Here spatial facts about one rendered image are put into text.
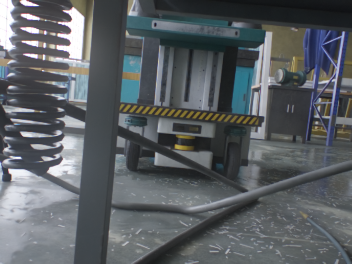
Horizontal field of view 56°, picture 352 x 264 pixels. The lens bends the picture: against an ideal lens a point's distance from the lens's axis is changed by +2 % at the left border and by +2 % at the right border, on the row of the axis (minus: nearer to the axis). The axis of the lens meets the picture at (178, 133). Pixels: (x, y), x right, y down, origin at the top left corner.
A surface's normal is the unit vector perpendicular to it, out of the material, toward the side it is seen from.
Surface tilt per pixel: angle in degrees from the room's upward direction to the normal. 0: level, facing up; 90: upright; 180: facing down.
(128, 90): 90
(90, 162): 90
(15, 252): 0
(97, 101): 90
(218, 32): 90
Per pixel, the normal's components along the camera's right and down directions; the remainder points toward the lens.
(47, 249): 0.10, -0.99
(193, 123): 0.03, 0.08
